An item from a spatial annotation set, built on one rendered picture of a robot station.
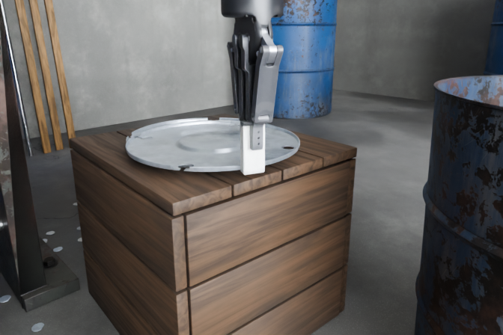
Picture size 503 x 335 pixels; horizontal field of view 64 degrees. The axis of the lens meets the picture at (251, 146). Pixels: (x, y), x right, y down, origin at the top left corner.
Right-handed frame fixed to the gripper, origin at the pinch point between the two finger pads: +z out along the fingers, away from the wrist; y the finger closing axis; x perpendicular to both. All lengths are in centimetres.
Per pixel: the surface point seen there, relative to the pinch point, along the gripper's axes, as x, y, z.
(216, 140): -0.5, -15.0, 3.0
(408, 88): 222, -215, 34
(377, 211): 61, -47, 41
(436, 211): 21.4, 11.5, 8.1
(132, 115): 2, -209, 37
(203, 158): -4.5, -8.4, 3.5
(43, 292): -33, -35, 37
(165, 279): -12.5, -0.6, 17.5
